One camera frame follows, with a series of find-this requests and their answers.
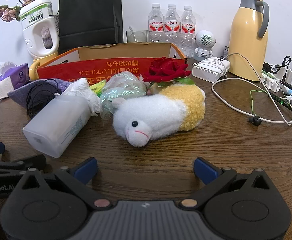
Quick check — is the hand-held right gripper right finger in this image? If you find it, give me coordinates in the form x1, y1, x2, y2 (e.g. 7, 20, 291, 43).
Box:
179, 157, 277, 210

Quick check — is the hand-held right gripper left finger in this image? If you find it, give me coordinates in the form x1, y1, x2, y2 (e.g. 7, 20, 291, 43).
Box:
18, 157, 113, 210

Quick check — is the translucent white plastic bottle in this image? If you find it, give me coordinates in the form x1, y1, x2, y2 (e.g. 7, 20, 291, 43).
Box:
23, 95, 91, 158

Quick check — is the purple knitted cloth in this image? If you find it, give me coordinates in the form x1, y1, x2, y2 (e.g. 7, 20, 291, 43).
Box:
7, 78, 69, 109

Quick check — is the white and yellow plush sheep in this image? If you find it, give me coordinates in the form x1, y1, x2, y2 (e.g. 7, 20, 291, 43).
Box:
112, 84, 206, 147

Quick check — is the white plastic bag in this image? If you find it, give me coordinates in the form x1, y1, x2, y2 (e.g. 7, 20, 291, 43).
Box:
61, 78, 101, 117

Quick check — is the yellow-green packet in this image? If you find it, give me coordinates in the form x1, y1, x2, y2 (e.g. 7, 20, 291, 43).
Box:
89, 82, 105, 97

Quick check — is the iridescent plastic wrap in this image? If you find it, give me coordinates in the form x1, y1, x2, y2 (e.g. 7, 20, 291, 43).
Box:
100, 71, 148, 119

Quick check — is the red and orange cardboard box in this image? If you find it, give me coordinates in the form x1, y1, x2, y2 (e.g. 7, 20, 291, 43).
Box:
36, 42, 188, 86

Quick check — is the red artificial rose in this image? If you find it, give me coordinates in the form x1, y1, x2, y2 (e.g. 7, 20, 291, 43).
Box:
142, 57, 195, 90

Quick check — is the purple tissue pack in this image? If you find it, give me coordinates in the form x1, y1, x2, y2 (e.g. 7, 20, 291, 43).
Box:
0, 62, 31, 99

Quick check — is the yellow mug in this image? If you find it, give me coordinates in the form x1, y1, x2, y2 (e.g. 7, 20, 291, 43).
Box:
29, 51, 60, 81

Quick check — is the white charger brick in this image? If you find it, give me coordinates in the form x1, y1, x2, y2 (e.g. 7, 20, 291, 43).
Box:
192, 65, 228, 83

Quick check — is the white power strip with plugs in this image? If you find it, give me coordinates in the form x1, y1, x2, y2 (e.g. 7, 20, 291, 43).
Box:
261, 66, 292, 93

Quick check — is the white detergent jug vase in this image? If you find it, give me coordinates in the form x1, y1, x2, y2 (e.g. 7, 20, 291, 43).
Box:
19, 0, 60, 62

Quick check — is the white robot-shaped speaker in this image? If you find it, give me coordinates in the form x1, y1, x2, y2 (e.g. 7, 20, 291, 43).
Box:
193, 30, 216, 61

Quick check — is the yellow thermos jug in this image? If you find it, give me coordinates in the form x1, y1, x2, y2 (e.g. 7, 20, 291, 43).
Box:
227, 0, 270, 82

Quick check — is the clear water bottle red label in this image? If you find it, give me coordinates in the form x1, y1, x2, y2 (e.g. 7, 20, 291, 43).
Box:
180, 6, 196, 58
164, 4, 181, 44
148, 4, 165, 43

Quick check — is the clear glass cup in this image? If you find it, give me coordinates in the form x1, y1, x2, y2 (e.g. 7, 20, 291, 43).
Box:
126, 26, 148, 43

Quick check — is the white straw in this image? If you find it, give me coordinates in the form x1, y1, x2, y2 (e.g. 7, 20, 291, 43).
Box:
128, 26, 137, 42

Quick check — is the black paper bag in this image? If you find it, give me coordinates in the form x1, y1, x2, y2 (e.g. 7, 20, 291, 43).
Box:
58, 0, 124, 54

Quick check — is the thin green earphone cable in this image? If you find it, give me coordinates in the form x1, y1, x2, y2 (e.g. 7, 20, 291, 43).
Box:
247, 89, 291, 127

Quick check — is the white cable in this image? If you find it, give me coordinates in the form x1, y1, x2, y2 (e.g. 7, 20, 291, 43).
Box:
211, 52, 292, 126

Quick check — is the black cable with green tip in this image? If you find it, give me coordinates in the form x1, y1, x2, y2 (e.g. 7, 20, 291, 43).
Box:
269, 90, 292, 117

